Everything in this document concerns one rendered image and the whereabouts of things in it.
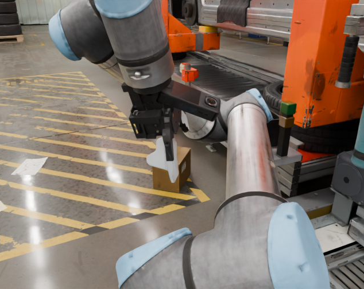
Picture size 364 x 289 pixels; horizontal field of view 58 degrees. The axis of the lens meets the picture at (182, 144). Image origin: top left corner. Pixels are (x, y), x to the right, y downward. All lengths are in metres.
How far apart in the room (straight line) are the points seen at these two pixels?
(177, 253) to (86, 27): 0.42
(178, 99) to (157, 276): 0.29
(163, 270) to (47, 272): 0.99
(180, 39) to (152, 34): 2.60
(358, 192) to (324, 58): 0.54
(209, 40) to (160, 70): 2.71
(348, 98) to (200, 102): 0.98
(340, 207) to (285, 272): 1.18
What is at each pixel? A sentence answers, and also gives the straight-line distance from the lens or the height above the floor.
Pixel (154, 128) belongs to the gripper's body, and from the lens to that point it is 0.62.
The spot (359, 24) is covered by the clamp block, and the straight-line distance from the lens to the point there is 1.08.
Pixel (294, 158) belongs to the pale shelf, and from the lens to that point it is 1.32.
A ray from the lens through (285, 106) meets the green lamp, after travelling 1.21.
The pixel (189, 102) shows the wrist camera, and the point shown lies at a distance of 0.59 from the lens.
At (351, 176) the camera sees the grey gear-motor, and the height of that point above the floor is 0.34.
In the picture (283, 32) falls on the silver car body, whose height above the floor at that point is 0.78.
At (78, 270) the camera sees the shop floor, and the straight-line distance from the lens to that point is 1.47.
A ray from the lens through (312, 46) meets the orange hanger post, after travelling 1.33.
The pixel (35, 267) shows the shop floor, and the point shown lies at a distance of 1.54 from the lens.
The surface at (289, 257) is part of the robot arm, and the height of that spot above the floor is 0.69.
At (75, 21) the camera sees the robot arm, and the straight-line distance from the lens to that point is 0.66.
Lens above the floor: 1.01
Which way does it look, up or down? 25 degrees down
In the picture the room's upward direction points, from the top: straight up
